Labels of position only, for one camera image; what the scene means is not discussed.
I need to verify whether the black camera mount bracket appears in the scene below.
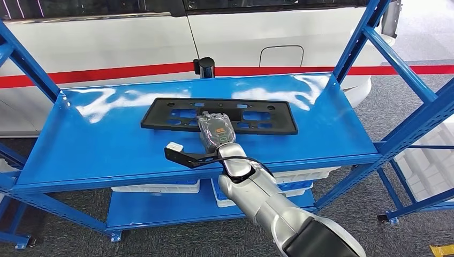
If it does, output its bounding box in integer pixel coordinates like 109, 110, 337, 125
163, 147, 222, 169

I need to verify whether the yellow floor tape square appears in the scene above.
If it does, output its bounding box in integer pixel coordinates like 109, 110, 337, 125
429, 245, 454, 257

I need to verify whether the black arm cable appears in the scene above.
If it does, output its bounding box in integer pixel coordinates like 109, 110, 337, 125
196, 155, 276, 178

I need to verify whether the blue plastic crate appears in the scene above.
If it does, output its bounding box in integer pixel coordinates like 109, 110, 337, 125
211, 177, 315, 201

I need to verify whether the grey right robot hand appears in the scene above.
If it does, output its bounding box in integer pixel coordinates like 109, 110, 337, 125
196, 111, 237, 154

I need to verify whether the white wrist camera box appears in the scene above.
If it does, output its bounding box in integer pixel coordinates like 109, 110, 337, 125
163, 141, 185, 158

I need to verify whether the black plastic frame part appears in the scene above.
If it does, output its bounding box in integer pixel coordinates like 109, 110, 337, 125
140, 97, 299, 136

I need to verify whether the black barrier post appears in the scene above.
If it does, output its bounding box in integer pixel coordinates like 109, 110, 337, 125
193, 56, 216, 79

